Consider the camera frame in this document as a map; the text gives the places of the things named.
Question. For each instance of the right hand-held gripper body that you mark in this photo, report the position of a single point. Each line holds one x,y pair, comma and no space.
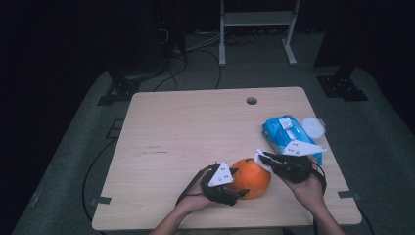
293,166

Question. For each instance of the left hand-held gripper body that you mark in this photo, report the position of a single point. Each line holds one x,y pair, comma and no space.
218,189

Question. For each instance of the white wet wipe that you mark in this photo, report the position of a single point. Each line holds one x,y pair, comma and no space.
261,164

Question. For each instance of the orange plush toy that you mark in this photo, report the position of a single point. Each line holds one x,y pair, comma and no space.
253,179

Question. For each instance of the blue wet wipe pack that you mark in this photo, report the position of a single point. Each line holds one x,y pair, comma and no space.
284,132

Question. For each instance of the person's left hand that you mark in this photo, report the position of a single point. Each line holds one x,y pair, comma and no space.
194,199

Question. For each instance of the person's right hand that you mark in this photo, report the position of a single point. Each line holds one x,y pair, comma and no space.
308,194

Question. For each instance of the black tape strip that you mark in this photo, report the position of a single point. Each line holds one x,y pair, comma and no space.
101,200
349,195

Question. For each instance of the black stand base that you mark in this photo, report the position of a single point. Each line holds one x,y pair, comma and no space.
125,88
342,86

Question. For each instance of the white metal stand frame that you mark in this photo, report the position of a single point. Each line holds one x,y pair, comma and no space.
254,19

